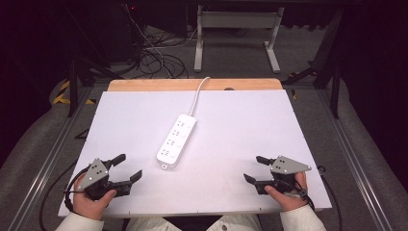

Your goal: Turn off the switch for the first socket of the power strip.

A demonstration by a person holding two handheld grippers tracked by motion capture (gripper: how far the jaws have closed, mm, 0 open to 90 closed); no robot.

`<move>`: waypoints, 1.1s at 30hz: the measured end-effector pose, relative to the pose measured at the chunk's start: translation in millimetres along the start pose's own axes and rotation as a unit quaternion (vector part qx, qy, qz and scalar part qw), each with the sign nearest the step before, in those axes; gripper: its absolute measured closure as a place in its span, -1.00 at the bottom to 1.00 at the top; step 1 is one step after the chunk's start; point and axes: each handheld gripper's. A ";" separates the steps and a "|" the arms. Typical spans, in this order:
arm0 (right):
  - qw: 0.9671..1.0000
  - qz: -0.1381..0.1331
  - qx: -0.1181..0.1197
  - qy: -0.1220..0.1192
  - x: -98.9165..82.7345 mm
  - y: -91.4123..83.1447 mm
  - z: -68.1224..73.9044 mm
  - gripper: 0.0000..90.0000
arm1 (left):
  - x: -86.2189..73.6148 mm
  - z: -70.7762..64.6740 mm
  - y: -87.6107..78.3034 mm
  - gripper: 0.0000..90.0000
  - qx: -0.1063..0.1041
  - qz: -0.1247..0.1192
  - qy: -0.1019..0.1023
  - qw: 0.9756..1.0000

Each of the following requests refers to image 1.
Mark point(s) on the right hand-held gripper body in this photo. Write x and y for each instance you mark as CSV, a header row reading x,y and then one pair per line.
x,y
284,170

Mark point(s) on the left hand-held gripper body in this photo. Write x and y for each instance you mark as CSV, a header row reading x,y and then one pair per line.
x,y
93,174

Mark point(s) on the person's left hand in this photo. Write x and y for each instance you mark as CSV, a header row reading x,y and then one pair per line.
x,y
88,203

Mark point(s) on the person's right hand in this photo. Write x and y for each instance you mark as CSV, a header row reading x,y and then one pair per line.
x,y
288,200

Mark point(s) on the person's light clothing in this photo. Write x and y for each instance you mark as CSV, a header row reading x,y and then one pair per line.
x,y
150,224

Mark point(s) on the white power strip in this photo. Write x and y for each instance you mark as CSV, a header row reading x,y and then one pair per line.
x,y
176,141

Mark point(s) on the yellow black hazard tape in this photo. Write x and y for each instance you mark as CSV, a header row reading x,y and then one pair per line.
x,y
61,96

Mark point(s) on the black metal stand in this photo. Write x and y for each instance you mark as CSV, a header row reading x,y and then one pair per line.
x,y
73,83
333,70

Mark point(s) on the aluminium floor rail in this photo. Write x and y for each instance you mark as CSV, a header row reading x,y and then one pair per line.
x,y
48,163
356,166

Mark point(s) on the white metal desk frame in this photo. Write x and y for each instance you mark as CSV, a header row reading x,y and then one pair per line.
x,y
237,20

